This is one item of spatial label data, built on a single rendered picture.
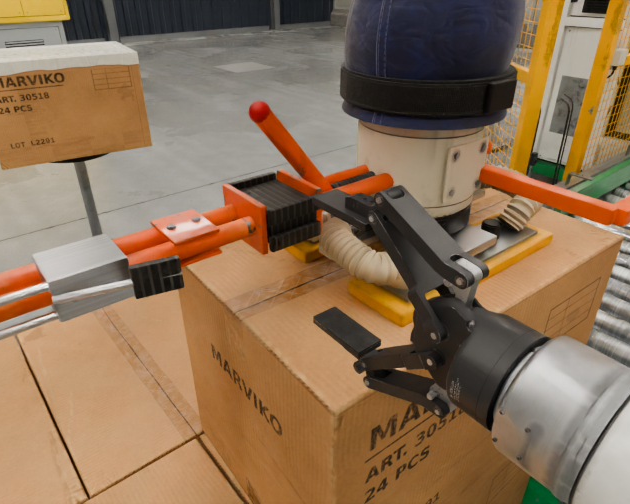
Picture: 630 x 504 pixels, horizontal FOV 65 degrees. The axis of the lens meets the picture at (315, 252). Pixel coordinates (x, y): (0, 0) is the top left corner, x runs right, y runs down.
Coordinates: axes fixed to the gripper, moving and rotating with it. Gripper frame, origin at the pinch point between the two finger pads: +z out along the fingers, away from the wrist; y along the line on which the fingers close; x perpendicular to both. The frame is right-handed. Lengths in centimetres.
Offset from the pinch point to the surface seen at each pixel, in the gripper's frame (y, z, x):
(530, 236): 10.6, 1.1, 40.0
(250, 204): -2.6, 11.7, -1.8
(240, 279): 12.7, 20.7, 0.9
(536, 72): 5, 59, 137
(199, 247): -0.1, 10.8, -8.6
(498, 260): 10.8, 0.2, 30.5
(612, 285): 53, 9, 111
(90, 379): 53, 62, -16
